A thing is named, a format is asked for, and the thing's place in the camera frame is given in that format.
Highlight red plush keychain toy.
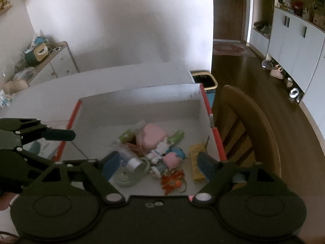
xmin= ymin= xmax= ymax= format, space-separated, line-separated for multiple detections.
xmin=160 ymin=170 xmax=187 ymax=196

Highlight grey tape dispenser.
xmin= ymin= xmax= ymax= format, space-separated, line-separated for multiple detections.
xmin=111 ymin=158 xmax=150 ymax=188

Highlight red cardboard box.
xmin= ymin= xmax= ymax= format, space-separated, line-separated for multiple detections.
xmin=56 ymin=84 xmax=225 ymax=197

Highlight white wall cabinet unit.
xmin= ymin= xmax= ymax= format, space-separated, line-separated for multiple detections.
xmin=248 ymin=0 xmax=325 ymax=122

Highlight white green marker pen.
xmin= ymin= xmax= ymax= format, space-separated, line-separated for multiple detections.
xmin=118 ymin=120 xmax=146 ymax=144

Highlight brown wooden door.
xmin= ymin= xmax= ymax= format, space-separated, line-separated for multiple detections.
xmin=213 ymin=0 xmax=246 ymax=41

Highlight person's left hand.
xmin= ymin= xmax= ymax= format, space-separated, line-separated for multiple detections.
xmin=0 ymin=193 xmax=19 ymax=211

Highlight green cylinder tube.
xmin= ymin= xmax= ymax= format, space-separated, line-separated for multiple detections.
xmin=167 ymin=130 xmax=184 ymax=145

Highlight sunglasses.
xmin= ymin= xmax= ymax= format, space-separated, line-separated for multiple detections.
xmin=50 ymin=46 xmax=61 ymax=54

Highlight white drawer cabinet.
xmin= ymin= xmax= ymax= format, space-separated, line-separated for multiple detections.
xmin=26 ymin=41 xmax=79 ymax=86

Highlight green tissue box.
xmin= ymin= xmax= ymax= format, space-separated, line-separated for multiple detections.
xmin=24 ymin=37 xmax=49 ymax=67

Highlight white bunny figurine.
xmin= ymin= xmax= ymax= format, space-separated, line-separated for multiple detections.
xmin=146 ymin=141 xmax=170 ymax=165

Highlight pink heart-shaped box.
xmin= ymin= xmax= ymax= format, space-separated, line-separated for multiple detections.
xmin=136 ymin=123 xmax=167 ymax=153

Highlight pink binder clip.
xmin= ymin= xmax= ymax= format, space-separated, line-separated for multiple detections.
xmin=126 ymin=143 xmax=145 ymax=157

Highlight yellow rectangular box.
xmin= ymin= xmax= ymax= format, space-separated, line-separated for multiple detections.
xmin=189 ymin=143 xmax=206 ymax=183

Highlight wooden chair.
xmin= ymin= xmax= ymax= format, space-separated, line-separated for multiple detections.
xmin=215 ymin=85 xmax=282 ymax=177

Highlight pink dress doll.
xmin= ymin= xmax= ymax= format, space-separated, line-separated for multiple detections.
xmin=149 ymin=147 xmax=187 ymax=179

